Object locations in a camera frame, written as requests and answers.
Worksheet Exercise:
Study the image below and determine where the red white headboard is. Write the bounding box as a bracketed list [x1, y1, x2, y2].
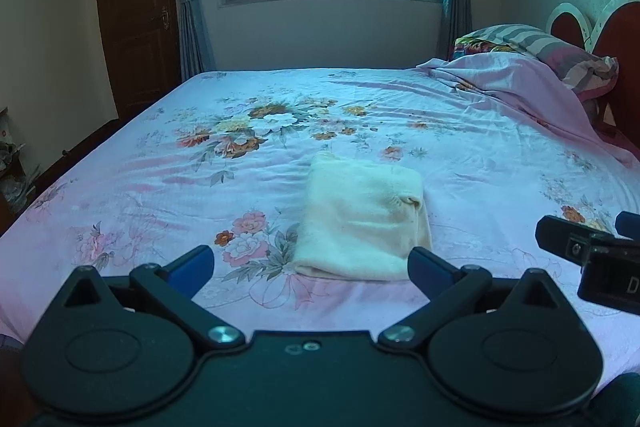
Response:
[544, 0, 640, 148]

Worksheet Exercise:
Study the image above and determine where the pink blanket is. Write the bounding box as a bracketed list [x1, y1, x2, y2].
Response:
[416, 52, 639, 169]

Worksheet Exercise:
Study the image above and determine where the dark wooden door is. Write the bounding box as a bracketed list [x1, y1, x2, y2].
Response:
[96, 0, 181, 121]

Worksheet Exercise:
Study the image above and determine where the cream knit sweater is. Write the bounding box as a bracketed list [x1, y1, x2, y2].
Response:
[292, 152, 432, 282]

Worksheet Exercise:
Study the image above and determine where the striped floral pillow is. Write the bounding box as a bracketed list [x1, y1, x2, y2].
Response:
[452, 24, 620, 102]

